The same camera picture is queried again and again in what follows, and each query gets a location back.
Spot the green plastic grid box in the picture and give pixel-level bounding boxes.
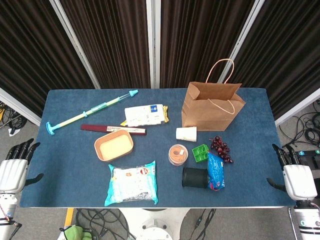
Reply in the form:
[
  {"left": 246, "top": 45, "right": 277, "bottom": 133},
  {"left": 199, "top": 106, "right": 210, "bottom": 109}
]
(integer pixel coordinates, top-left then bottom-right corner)
[{"left": 191, "top": 144, "right": 210, "bottom": 162}]

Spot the white slanted partition post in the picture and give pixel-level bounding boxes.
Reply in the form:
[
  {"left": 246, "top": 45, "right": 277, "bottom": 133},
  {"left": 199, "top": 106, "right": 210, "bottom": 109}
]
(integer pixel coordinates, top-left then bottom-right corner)
[
  {"left": 218, "top": 0, "right": 266, "bottom": 83},
  {"left": 49, "top": 0, "right": 101, "bottom": 90}
]

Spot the maroon chopstick case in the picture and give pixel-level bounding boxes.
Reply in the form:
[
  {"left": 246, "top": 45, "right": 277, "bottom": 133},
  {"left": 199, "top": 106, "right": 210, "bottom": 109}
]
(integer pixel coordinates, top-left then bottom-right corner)
[{"left": 80, "top": 124, "right": 147, "bottom": 137}]

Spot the white snack package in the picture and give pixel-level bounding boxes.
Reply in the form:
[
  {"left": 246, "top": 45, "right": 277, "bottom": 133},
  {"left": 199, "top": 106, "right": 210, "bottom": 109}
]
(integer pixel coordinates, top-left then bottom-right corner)
[{"left": 120, "top": 104, "right": 170, "bottom": 128}]

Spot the clear rubber band jar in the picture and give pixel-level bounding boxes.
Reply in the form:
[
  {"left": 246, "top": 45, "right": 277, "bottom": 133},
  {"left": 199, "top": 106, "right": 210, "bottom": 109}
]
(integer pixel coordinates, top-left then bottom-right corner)
[{"left": 168, "top": 143, "right": 189, "bottom": 166}]

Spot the green cloth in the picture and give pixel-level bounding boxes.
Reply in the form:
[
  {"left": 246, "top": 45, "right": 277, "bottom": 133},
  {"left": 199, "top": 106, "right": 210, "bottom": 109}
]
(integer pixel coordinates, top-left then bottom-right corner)
[{"left": 59, "top": 224, "right": 93, "bottom": 240}]

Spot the brown paper bag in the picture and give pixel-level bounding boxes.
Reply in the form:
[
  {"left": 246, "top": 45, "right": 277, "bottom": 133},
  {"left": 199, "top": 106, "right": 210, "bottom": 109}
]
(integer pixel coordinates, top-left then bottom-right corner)
[{"left": 181, "top": 58, "right": 246, "bottom": 132}]

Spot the white partition rail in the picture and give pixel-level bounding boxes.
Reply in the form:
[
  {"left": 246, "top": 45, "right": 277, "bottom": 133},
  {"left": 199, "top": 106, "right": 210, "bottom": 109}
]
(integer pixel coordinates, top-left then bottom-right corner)
[
  {"left": 274, "top": 87, "right": 320, "bottom": 127},
  {"left": 0, "top": 86, "right": 42, "bottom": 127}
]

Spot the green and blue pump stick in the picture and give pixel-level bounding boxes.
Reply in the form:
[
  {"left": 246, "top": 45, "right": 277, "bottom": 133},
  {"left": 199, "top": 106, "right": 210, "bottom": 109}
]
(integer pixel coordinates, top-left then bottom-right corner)
[{"left": 45, "top": 89, "right": 139, "bottom": 136}]

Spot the black cylindrical cup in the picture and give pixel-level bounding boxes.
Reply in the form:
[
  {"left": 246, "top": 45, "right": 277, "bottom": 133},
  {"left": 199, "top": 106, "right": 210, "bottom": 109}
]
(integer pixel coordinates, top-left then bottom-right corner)
[{"left": 181, "top": 166, "right": 210, "bottom": 189}]

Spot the black floor device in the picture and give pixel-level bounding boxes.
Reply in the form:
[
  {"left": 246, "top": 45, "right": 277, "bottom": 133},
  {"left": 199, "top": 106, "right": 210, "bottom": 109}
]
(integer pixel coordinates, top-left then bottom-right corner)
[{"left": 309, "top": 156, "right": 320, "bottom": 171}]

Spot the black cable with inline switch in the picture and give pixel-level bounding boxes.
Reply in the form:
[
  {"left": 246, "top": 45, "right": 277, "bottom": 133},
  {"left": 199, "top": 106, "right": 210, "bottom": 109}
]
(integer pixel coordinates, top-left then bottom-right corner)
[{"left": 191, "top": 208, "right": 217, "bottom": 240}]

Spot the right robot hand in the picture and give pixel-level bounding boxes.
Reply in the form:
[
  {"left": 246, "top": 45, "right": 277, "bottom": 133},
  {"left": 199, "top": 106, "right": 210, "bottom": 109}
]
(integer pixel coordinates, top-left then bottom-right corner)
[{"left": 266, "top": 143, "right": 318, "bottom": 201}]

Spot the black floor cable tangle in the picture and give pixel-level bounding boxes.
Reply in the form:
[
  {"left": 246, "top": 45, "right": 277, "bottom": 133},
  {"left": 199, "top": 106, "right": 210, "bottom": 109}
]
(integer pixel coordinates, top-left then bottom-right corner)
[
  {"left": 74, "top": 208, "right": 133, "bottom": 240},
  {"left": 279, "top": 99, "right": 320, "bottom": 151},
  {"left": 0, "top": 101, "right": 28, "bottom": 131}
]

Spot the teal plastic food package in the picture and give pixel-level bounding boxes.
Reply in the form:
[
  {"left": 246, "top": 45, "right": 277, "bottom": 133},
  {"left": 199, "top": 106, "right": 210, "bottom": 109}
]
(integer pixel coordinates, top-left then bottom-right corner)
[{"left": 104, "top": 160, "right": 159, "bottom": 207}]

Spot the blue snack bag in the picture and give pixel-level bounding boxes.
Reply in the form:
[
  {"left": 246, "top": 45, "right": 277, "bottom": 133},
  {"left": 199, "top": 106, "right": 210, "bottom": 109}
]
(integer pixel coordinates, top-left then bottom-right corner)
[{"left": 206, "top": 151, "right": 227, "bottom": 191}]

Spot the blue table mat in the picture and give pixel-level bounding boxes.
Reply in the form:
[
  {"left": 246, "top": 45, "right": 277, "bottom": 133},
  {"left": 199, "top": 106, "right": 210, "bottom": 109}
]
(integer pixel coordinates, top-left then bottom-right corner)
[{"left": 19, "top": 87, "right": 296, "bottom": 208}]

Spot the dark red grapes bunch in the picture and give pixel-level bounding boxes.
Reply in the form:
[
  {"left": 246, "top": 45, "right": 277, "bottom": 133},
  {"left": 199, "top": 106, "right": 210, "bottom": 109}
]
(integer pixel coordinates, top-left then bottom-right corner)
[{"left": 210, "top": 136, "right": 235, "bottom": 164}]

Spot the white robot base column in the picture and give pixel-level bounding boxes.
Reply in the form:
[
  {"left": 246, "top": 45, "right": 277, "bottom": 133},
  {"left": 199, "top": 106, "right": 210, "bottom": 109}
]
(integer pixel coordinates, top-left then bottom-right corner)
[{"left": 117, "top": 207, "right": 191, "bottom": 240}]

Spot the white paper cup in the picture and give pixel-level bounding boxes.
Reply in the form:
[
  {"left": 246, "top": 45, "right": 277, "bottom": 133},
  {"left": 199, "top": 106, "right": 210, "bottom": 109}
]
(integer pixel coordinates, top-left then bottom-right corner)
[{"left": 175, "top": 126, "right": 198, "bottom": 143}]

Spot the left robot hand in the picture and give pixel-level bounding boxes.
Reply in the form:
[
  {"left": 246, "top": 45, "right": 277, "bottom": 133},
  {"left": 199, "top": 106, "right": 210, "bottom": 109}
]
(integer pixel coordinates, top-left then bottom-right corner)
[{"left": 0, "top": 138, "right": 45, "bottom": 195}]

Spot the white straight partition post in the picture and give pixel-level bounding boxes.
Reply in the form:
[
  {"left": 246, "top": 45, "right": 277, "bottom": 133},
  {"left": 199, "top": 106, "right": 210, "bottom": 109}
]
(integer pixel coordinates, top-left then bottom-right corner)
[{"left": 146, "top": 0, "right": 161, "bottom": 89}]

